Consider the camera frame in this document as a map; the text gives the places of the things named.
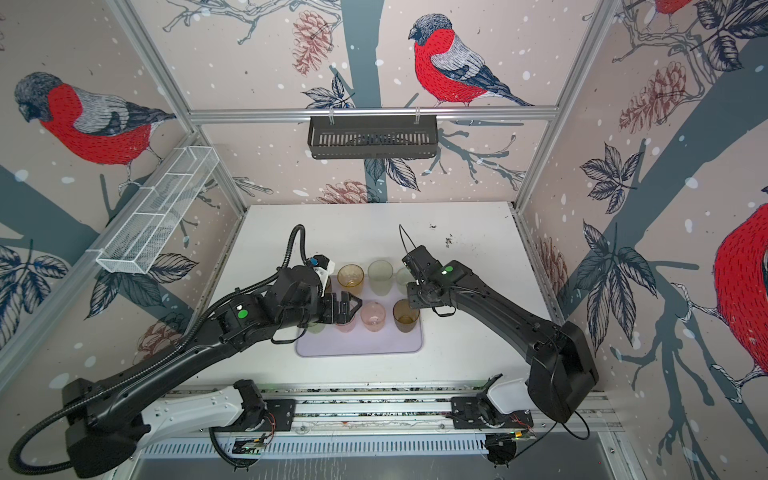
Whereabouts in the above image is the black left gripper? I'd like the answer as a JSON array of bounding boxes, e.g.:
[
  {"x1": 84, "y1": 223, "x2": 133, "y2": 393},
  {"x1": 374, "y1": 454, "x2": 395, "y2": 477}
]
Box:
[{"x1": 280, "y1": 288, "x2": 366, "y2": 330}]

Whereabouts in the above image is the pink glass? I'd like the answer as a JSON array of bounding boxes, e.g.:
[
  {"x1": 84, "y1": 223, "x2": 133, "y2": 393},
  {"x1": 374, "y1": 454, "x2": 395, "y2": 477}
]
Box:
[
  {"x1": 336, "y1": 314, "x2": 358, "y2": 333},
  {"x1": 360, "y1": 301, "x2": 386, "y2": 332}
]

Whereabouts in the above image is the smooth green glass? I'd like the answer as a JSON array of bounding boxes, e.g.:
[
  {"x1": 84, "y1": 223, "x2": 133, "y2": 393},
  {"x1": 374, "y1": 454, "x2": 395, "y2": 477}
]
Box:
[{"x1": 307, "y1": 323, "x2": 326, "y2": 334}]

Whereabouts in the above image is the amber textured glass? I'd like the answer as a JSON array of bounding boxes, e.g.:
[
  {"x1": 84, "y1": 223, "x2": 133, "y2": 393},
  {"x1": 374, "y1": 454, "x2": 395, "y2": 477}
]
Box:
[{"x1": 393, "y1": 299, "x2": 420, "y2": 333}]

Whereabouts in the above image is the smooth yellow glass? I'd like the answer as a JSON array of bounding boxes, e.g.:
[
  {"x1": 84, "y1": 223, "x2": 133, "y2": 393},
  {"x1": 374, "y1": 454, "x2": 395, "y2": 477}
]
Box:
[{"x1": 336, "y1": 264, "x2": 365, "y2": 297}]

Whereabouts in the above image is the tall pale green textured glass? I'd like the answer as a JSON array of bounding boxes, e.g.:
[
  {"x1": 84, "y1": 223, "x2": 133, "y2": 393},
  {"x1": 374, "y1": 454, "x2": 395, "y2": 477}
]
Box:
[{"x1": 368, "y1": 260, "x2": 394, "y2": 297}]

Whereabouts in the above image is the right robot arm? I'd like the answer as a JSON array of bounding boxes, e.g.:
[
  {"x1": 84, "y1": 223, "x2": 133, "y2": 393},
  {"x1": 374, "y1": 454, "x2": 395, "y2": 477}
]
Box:
[{"x1": 403, "y1": 245, "x2": 599, "y2": 424}]

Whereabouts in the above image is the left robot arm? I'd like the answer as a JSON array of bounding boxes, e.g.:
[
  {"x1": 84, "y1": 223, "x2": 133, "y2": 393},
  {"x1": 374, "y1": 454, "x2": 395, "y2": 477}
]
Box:
[{"x1": 63, "y1": 264, "x2": 363, "y2": 478}]

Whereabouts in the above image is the lilac plastic tray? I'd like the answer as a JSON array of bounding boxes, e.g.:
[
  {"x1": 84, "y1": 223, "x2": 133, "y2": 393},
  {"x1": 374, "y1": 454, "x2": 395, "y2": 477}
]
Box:
[{"x1": 295, "y1": 280, "x2": 424, "y2": 358}]

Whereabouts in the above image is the black hanging basket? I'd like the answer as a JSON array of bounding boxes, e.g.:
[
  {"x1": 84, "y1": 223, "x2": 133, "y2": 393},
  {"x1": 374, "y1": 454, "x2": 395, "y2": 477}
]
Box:
[{"x1": 307, "y1": 115, "x2": 439, "y2": 160}]

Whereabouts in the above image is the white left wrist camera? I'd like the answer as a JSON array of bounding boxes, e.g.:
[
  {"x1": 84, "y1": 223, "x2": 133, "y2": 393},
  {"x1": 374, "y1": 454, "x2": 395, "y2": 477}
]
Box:
[{"x1": 308, "y1": 254, "x2": 335, "y2": 290}]

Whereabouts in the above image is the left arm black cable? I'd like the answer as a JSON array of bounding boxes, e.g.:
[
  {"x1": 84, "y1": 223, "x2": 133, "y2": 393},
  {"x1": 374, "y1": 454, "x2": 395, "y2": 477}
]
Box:
[{"x1": 7, "y1": 224, "x2": 310, "y2": 476}]

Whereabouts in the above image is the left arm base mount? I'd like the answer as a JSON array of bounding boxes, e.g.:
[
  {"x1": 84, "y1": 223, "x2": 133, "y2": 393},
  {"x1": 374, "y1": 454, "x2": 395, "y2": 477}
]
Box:
[{"x1": 212, "y1": 398, "x2": 297, "y2": 433}]

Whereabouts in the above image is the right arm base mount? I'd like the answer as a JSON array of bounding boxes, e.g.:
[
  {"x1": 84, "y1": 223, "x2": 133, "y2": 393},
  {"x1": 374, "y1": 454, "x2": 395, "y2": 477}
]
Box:
[{"x1": 445, "y1": 374, "x2": 535, "y2": 430}]

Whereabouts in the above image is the white wire mesh basket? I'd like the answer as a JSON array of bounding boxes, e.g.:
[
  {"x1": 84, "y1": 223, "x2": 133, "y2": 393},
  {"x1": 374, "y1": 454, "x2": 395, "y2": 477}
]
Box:
[{"x1": 96, "y1": 146, "x2": 220, "y2": 274}]

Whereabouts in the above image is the horizontal aluminium rail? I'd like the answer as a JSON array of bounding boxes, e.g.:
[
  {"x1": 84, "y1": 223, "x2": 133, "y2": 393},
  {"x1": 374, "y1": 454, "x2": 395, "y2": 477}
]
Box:
[{"x1": 187, "y1": 105, "x2": 560, "y2": 125}]

